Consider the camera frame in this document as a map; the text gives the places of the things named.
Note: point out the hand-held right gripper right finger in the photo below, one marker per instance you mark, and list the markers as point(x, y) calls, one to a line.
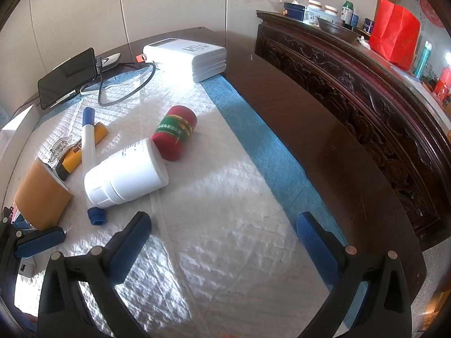
point(317, 246)

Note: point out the brown tape roll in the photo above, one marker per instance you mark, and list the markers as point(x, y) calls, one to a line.
point(40, 197)

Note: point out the metal binder clip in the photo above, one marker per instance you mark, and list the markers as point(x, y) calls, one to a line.
point(60, 148)

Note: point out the white crumpled tissue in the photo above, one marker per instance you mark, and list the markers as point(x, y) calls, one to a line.
point(364, 42)

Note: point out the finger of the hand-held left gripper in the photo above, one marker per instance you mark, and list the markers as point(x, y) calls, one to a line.
point(25, 224)
point(40, 241)

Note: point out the white absorbent pad blue border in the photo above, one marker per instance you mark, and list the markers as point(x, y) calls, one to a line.
point(211, 218)

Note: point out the red packets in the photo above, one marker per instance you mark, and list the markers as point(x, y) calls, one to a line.
point(442, 86)

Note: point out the silver phone stand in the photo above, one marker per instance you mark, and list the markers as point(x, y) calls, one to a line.
point(109, 60)

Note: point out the large white plastic bottle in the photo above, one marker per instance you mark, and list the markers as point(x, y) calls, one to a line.
point(127, 176)

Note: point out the small dark blue box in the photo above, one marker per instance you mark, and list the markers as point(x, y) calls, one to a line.
point(368, 26)

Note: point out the dark blue carton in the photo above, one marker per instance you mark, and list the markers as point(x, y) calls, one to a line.
point(294, 11)

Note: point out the black power adapter box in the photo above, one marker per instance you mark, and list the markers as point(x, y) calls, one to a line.
point(65, 77)

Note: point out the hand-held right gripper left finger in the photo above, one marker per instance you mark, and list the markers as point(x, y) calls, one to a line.
point(130, 243)

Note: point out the white cardboard box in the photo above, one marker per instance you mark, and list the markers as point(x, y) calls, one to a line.
point(16, 130)

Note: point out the red paper bag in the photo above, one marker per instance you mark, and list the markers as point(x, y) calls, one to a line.
point(394, 35)

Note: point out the white bottle green cap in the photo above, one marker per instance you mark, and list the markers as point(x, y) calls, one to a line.
point(347, 13)

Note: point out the teal spray can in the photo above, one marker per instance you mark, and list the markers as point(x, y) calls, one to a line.
point(422, 58)

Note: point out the white charger plug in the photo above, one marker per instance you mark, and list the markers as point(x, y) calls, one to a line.
point(27, 267)

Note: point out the dark bowl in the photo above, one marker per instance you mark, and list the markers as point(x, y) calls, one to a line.
point(336, 31)

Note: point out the red paper window decoration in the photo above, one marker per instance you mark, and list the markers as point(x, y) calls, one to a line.
point(431, 12)

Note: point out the yellow tube black end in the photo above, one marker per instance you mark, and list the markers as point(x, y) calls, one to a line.
point(75, 156)

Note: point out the carved dark wooden cabinet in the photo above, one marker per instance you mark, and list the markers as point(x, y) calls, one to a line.
point(352, 88)

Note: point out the loose blue marker cap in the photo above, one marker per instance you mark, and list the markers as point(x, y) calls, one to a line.
point(96, 216)

